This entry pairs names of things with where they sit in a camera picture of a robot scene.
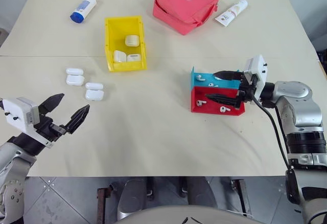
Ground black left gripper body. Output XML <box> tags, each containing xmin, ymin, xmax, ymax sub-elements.
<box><xmin>34</xmin><ymin>115</ymin><xmax>72</xmax><ymax>143</ymax></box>

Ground yellow plastic bin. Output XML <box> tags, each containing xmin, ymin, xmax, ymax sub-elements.
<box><xmin>104</xmin><ymin>15</ymin><xmax>148</xmax><ymax>73</ymax></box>

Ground grey rounded shape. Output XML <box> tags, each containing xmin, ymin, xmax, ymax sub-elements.
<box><xmin>116</xmin><ymin>177</ymin><xmax>154</xmax><ymax>222</ymax></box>
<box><xmin>185</xmin><ymin>176</ymin><xmax>218</xmax><ymax>209</ymax></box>

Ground pink zippered pouch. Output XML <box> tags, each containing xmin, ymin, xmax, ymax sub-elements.
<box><xmin>152</xmin><ymin>0</ymin><xmax>220</xmax><ymax>35</ymax></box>

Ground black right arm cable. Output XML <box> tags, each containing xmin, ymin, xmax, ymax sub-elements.
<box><xmin>249</xmin><ymin>91</ymin><xmax>294</xmax><ymax>173</ymax></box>

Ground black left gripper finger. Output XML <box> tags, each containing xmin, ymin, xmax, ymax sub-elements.
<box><xmin>64</xmin><ymin>104</ymin><xmax>90</xmax><ymax>135</ymax></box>
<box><xmin>38</xmin><ymin>93</ymin><xmax>65</xmax><ymax>119</ymax></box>

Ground red plastic tray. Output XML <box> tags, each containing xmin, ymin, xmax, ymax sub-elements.
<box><xmin>189</xmin><ymin>66</ymin><xmax>246</xmax><ymax>117</ymax></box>

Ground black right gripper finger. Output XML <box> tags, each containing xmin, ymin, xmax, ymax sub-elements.
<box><xmin>205</xmin><ymin>93</ymin><xmax>242</xmax><ymax>108</ymax></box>
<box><xmin>213</xmin><ymin>70</ymin><xmax>243</xmax><ymax>81</ymax></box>

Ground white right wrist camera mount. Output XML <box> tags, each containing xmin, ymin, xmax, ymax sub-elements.
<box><xmin>242</xmin><ymin>54</ymin><xmax>269</xmax><ymax>104</ymax></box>

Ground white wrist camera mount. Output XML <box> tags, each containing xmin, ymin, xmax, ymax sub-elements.
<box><xmin>242</xmin><ymin>54</ymin><xmax>269</xmax><ymax>104</ymax></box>
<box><xmin>2</xmin><ymin>97</ymin><xmax>56</xmax><ymax>148</ymax></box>

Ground white lotion tube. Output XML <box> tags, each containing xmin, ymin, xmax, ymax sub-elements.
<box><xmin>214</xmin><ymin>0</ymin><xmax>248</xmax><ymax>28</ymax></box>

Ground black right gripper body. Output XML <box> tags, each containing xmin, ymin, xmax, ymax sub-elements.
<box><xmin>236</xmin><ymin>71</ymin><xmax>259</xmax><ymax>106</ymax></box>

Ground white bottle with blue cap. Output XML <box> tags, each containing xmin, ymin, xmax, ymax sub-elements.
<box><xmin>69</xmin><ymin>0</ymin><xmax>97</xmax><ymax>25</ymax></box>

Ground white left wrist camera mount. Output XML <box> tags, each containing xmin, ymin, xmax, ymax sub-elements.
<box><xmin>2</xmin><ymin>97</ymin><xmax>56</xmax><ymax>148</ymax></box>

